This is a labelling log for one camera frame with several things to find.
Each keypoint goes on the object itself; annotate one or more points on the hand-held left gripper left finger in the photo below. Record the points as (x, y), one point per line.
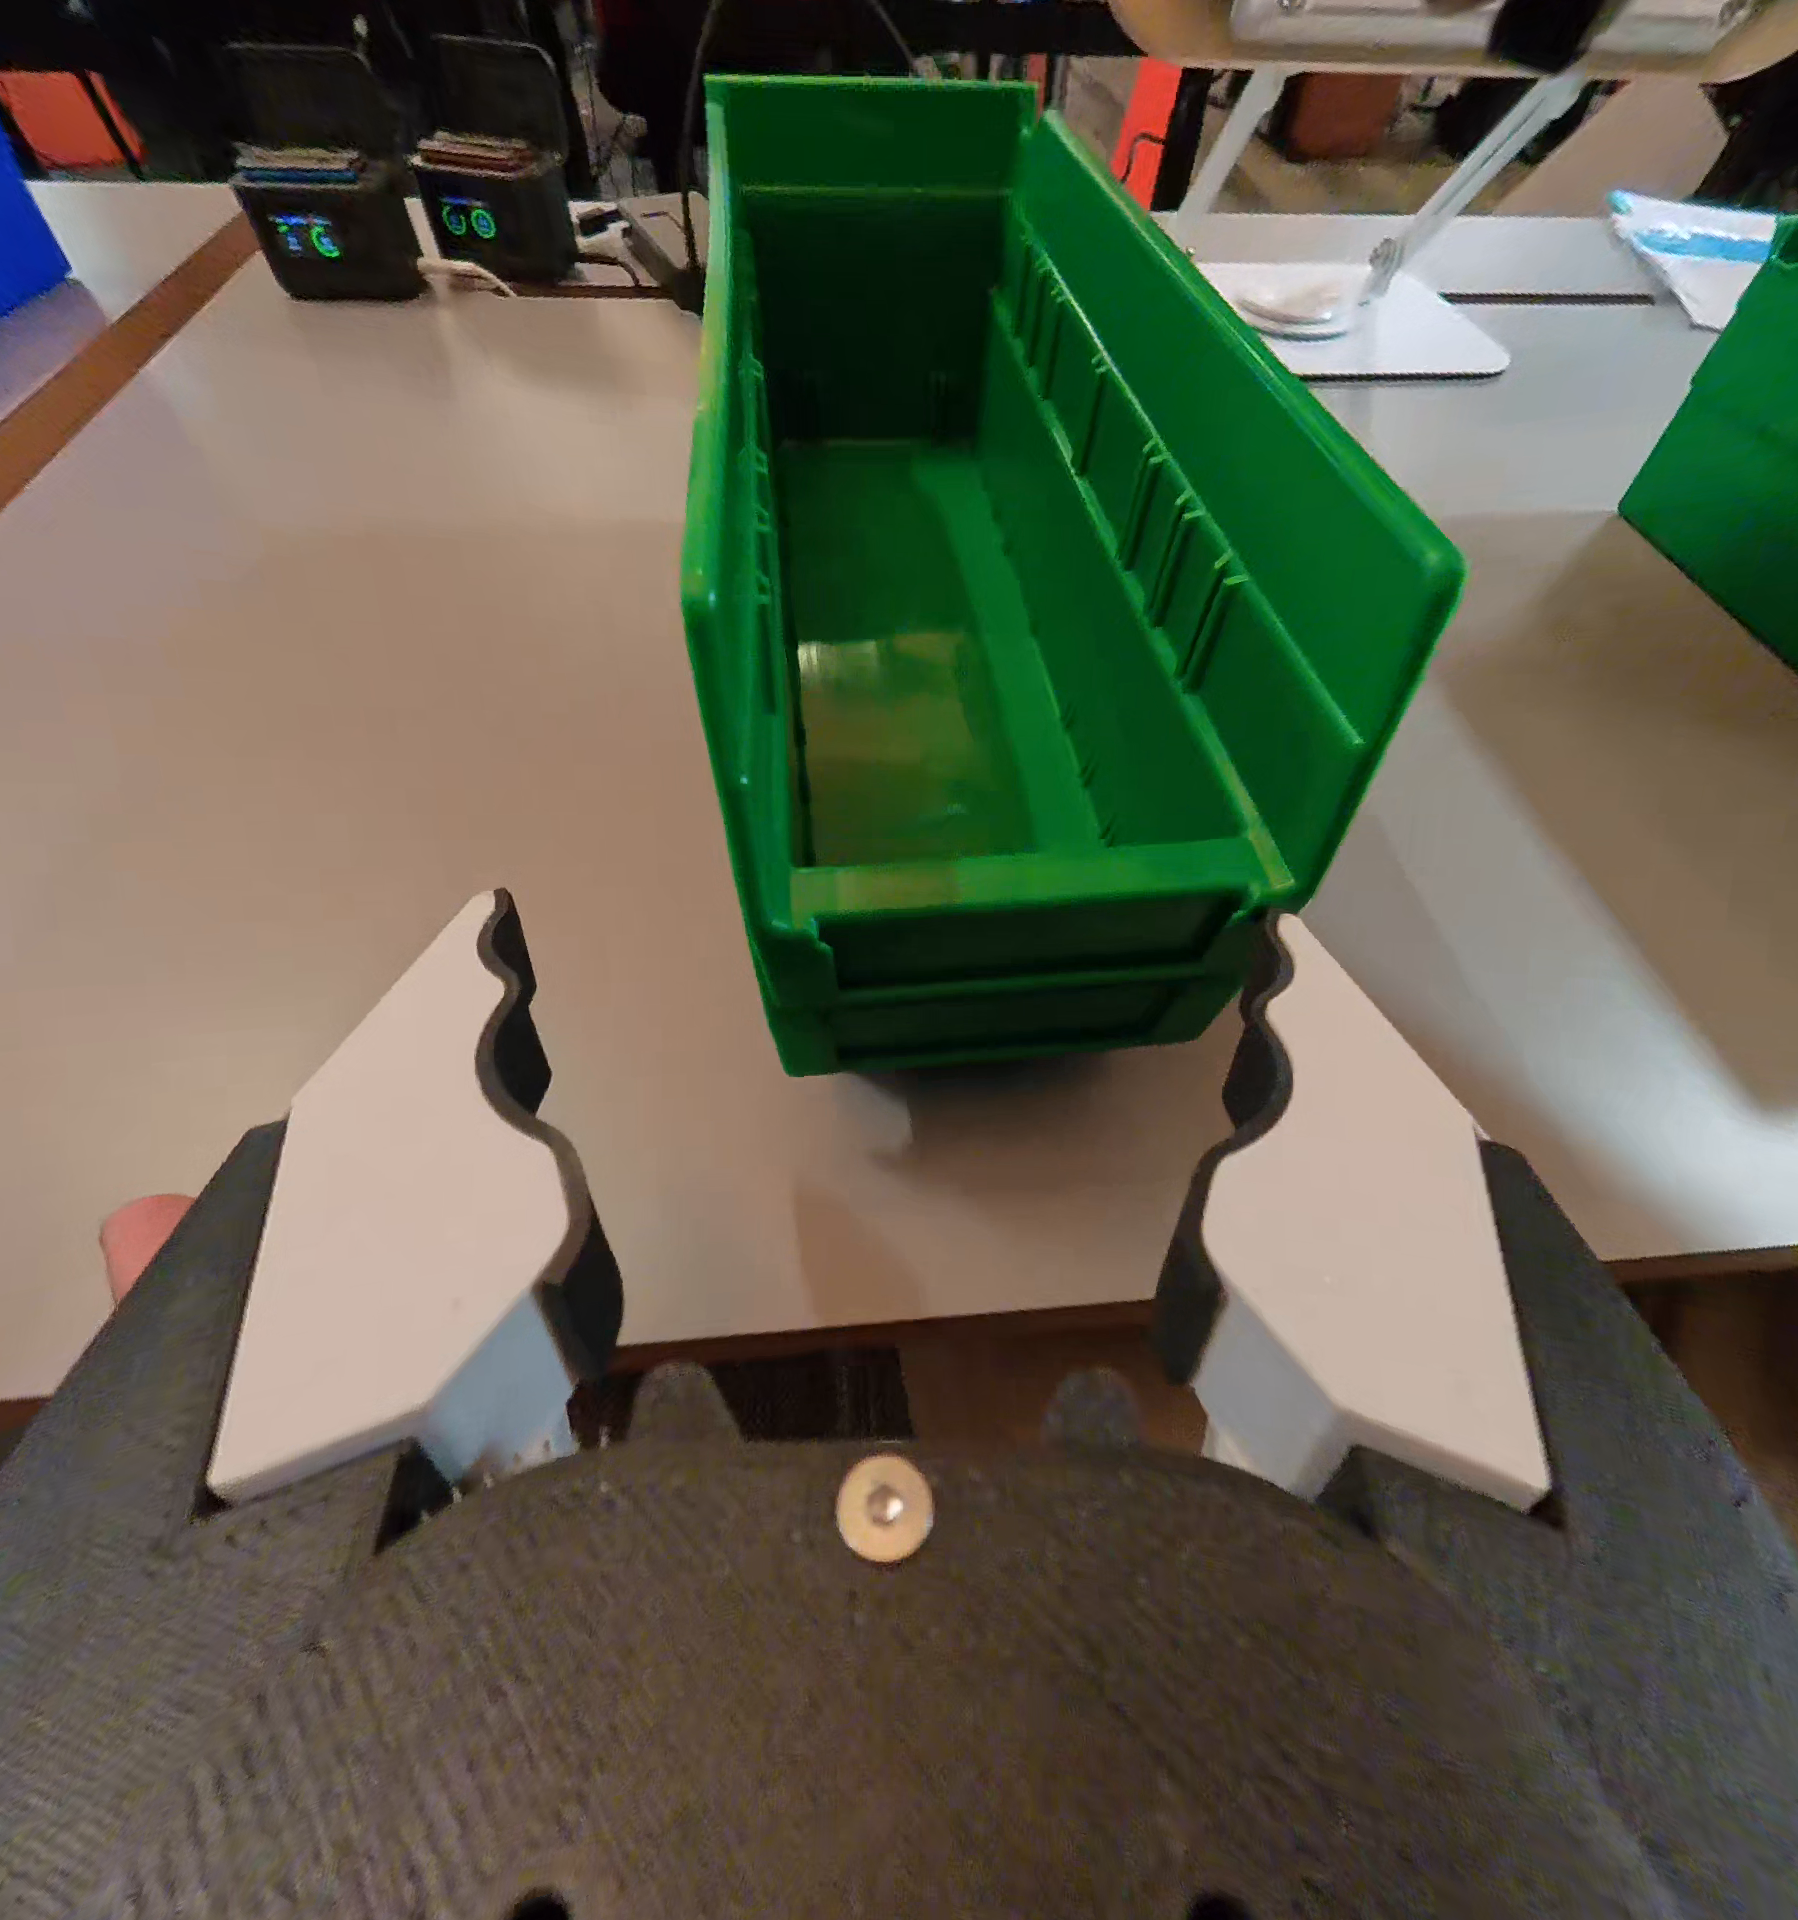
(389, 1200)

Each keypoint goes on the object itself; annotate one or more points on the white and blue packet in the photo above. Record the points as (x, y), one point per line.
(1694, 248)

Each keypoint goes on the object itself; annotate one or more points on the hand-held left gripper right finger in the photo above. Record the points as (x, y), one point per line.
(1364, 1200)

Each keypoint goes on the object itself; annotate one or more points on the green plastic storage bin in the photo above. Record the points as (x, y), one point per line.
(1018, 1029)
(914, 601)
(1760, 450)

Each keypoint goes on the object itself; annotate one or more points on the orange box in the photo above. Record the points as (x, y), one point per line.
(74, 121)

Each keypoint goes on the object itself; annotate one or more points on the black battery charger case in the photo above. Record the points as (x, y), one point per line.
(487, 218)
(322, 224)

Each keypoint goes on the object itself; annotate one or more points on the person's left hand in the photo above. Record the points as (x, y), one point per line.
(141, 1237)

